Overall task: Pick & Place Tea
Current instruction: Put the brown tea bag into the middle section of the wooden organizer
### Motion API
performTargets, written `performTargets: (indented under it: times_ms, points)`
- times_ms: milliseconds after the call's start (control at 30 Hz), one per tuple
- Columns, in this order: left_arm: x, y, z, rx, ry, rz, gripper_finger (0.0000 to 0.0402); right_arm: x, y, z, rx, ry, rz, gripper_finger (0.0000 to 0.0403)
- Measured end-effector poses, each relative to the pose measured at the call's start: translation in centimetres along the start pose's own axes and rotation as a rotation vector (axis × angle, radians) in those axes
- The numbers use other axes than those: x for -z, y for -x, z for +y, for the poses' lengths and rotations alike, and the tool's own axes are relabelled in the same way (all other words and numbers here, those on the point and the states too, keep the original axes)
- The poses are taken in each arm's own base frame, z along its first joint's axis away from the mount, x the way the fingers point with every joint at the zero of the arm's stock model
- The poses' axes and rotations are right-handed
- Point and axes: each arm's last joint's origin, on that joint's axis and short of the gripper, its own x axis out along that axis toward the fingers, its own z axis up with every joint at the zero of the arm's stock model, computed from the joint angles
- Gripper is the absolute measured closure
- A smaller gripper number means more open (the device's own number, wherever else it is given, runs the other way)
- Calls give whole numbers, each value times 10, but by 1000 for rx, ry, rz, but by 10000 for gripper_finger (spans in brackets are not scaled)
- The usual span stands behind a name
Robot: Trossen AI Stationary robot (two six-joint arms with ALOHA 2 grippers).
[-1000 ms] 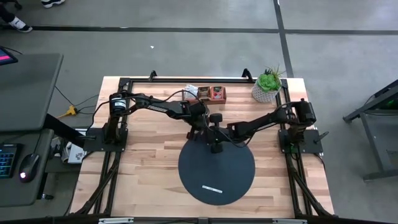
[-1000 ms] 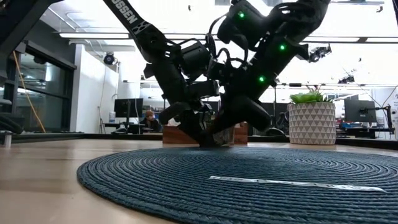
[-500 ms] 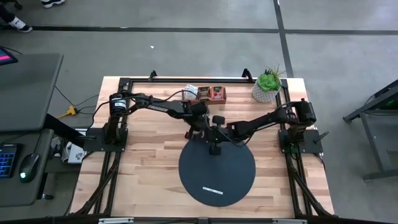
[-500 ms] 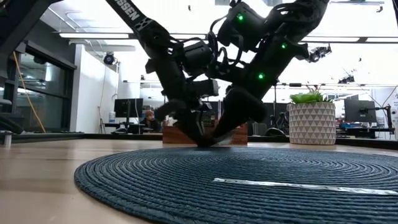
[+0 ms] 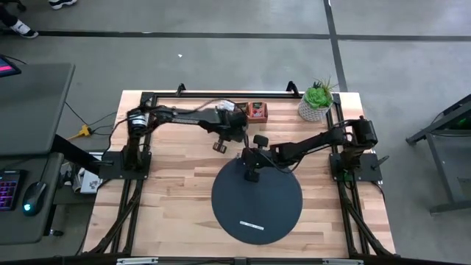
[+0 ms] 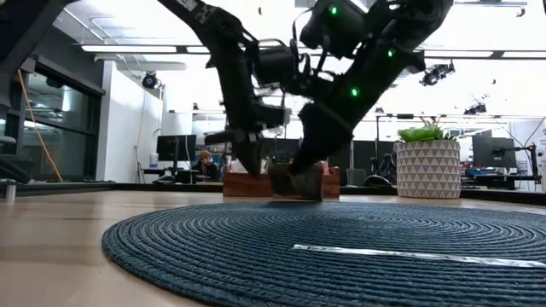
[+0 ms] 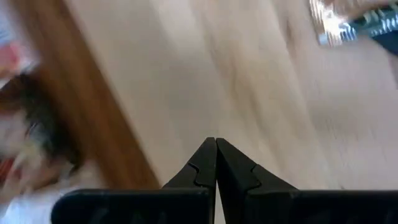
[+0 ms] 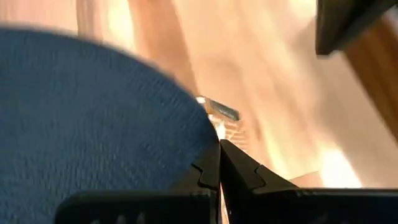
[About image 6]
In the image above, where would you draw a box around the green succulent plant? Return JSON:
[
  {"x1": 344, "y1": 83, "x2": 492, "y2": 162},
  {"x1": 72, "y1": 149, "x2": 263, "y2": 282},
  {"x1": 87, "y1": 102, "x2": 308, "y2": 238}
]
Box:
[{"x1": 397, "y1": 115, "x2": 458, "y2": 144}]

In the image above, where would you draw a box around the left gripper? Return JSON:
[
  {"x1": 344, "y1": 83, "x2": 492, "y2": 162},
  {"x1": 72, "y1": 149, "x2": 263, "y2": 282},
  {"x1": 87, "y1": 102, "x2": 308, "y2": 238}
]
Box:
[{"x1": 203, "y1": 87, "x2": 293, "y2": 179}]

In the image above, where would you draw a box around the wooden three-compartment tray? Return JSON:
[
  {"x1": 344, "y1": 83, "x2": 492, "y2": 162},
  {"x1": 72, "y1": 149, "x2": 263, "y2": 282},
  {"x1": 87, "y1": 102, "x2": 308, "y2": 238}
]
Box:
[{"x1": 222, "y1": 165, "x2": 341, "y2": 200}]

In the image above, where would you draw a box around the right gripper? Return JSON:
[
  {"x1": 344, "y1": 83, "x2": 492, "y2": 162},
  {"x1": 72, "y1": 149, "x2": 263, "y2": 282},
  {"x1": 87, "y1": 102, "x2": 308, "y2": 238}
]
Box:
[{"x1": 288, "y1": 101, "x2": 356, "y2": 176}]

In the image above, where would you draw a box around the white placemat label strip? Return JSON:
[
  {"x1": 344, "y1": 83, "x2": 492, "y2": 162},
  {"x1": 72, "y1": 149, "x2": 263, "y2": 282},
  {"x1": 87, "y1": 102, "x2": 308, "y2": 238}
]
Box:
[{"x1": 292, "y1": 243, "x2": 546, "y2": 269}]

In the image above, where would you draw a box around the person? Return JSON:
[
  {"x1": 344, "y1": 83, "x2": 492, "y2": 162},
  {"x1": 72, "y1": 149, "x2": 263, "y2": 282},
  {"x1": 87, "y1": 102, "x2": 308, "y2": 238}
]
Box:
[{"x1": 191, "y1": 149, "x2": 220, "y2": 182}]

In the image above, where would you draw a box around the brown vanilla cinnamon tea packet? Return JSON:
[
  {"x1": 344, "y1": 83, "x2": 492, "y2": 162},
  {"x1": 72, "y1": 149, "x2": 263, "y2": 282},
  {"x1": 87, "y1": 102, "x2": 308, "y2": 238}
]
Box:
[{"x1": 268, "y1": 163, "x2": 324, "y2": 202}]

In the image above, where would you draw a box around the black computer monitor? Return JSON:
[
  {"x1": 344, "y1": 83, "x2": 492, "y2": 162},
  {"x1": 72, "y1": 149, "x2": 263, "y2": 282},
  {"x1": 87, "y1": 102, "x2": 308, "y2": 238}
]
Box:
[
  {"x1": 471, "y1": 136, "x2": 518, "y2": 169},
  {"x1": 156, "y1": 134, "x2": 198, "y2": 163}
]

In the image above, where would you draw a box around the white triangle-patterned plant pot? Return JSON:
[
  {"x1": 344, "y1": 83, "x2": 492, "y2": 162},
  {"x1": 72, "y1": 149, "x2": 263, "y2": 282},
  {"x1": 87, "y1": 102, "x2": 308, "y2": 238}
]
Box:
[{"x1": 394, "y1": 139, "x2": 462, "y2": 200}]

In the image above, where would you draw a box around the yellow cable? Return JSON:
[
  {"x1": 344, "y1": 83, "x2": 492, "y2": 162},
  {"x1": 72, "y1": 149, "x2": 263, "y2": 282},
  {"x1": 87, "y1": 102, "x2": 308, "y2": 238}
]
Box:
[{"x1": 16, "y1": 67, "x2": 64, "y2": 183}]

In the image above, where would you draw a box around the black office partition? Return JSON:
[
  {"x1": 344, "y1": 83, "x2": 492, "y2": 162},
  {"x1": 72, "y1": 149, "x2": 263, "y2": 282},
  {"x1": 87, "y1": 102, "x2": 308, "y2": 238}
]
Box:
[{"x1": 262, "y1": 136, "x2": 398, "y2": 187}]

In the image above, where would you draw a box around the black ceiling spotlight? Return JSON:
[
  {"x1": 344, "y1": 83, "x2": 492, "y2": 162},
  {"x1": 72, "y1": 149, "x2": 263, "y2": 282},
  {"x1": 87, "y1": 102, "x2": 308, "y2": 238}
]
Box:
[
  {"x1": 463, "y1": 101, "x2": 488, "y2": 116},
  {"x1": 419, "y1": 61, "x2": 456, "y2": 88}
]

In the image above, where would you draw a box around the round dark blue woven placemat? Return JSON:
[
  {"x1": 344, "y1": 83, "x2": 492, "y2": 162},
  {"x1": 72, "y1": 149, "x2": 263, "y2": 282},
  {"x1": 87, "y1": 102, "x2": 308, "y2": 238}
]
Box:
[{"x1": 101, "y1": 200, "x2": 546, "y2": 307}]

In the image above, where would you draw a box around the black ceiling security camera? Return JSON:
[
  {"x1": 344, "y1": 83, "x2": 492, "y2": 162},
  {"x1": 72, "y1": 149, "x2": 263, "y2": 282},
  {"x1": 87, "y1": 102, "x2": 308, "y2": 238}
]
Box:
[{"x1": 141, "y1": 71, "x2": 160, "y2": 90}]

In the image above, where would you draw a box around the white Tazo tea packet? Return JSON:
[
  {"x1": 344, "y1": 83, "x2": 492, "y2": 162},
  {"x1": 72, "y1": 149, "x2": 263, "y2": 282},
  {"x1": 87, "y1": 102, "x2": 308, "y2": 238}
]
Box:
[{"x1": 228, "y1": 156, "x2": 248, "y2": 174}]

